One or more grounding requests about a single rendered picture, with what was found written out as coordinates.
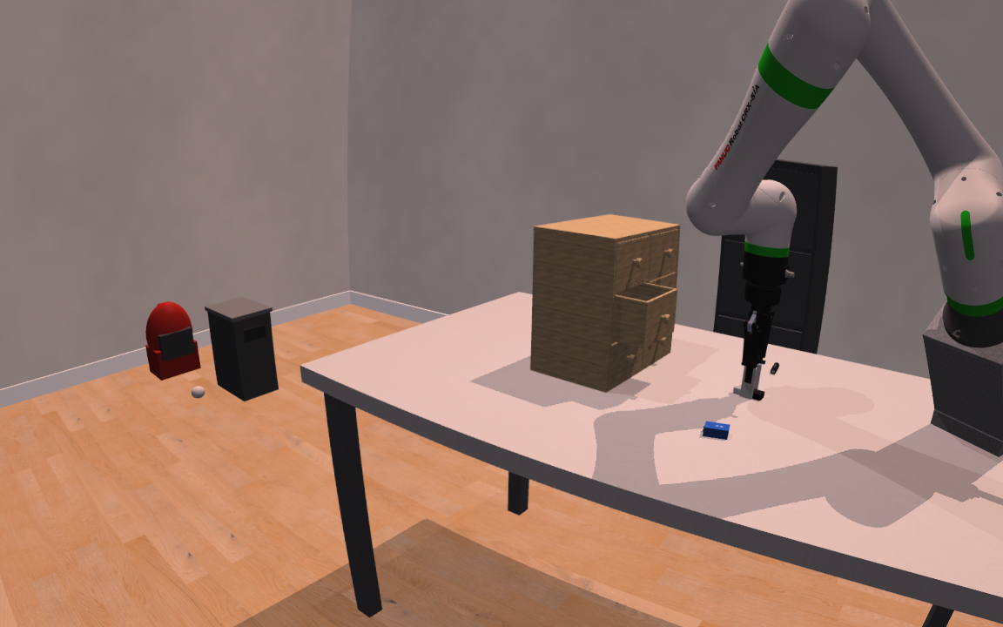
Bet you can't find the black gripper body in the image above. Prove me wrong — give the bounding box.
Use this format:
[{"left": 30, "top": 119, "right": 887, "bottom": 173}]
[{"left": 744, "top": 281, "right": 781, "bottom": 331}]

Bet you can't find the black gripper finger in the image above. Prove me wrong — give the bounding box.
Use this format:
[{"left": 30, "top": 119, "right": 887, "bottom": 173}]
[
  {"left": 739, "top": 311, "right": 768, "bottom": 400},
  {"left": 754, "top": 310, "right": 774, "bottom": 389}
]

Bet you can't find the brown wooden drawer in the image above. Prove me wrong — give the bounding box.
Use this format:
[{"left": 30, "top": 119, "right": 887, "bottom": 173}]
[
  {"left": 608, "top": 342, "right": 643, "bottom": 388},
  {"left": 615, "top": 235, "right": 650, "bottom": 290},
  {"left": 612, "top": 283, "right": 677, "bottom": 349},
  {"left": 650, "top": 272, "right": 676, "bottom": 288},
  {"left": 650, "top": 229, "right": 678, "bottom": 278},
  {"left": 643, "top": 334, "right": 671, "bottom": 367}
]

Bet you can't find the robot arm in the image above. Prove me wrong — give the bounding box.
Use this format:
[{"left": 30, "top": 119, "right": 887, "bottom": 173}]
[{"left": 686, "top": 0, "right": 1003, "bottom": 347}]

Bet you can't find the black and white eraser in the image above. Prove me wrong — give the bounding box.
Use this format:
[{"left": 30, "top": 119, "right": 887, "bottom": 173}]
[{"left": 733, "top": 384, "right": 764, "bottom": 401}]

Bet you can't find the small wooden chest of drawers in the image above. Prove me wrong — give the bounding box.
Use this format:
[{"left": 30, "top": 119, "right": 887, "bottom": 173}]
[{"left": 530, "top": 214, "right": 680, "bottom": 393}]

